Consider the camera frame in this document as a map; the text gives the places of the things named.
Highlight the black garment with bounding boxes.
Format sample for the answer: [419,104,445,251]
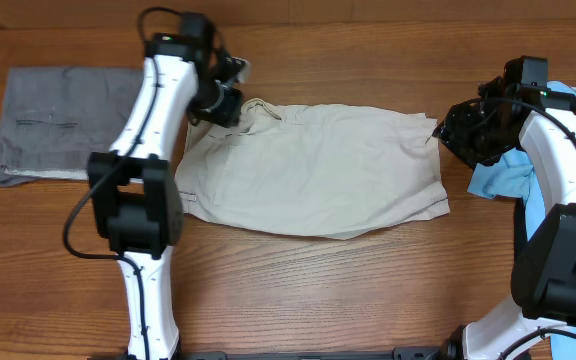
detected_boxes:
[506,81,576,241]

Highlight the folded grey cloth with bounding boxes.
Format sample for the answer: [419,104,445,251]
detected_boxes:
[0,66,143,187]

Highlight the beige khaki shorts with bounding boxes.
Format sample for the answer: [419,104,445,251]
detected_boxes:
[175,98,450,240]

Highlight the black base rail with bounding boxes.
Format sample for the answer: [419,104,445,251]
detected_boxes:
[172,347,440,360]

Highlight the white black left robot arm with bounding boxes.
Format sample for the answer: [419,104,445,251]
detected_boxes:
[87,12,249,359]

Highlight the light blue printed t-shirt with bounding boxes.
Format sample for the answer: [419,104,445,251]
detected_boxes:
[466,80,576,360]

